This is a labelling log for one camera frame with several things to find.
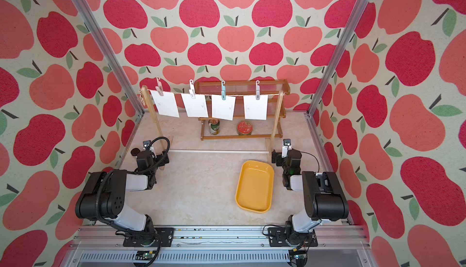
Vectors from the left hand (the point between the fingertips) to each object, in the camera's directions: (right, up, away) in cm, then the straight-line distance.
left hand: (157, 153), depth 95 cm
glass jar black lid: (-9, +2, -5) cm, 11 cm away
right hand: (+69, 0, -1) cm, 69 cm away
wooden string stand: (+1, +4, -2) cm, 5 cm away
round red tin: (+48, +13, +13) cm, 51 cm away
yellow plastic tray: (+51, -16, -7) cm, 54 cm away
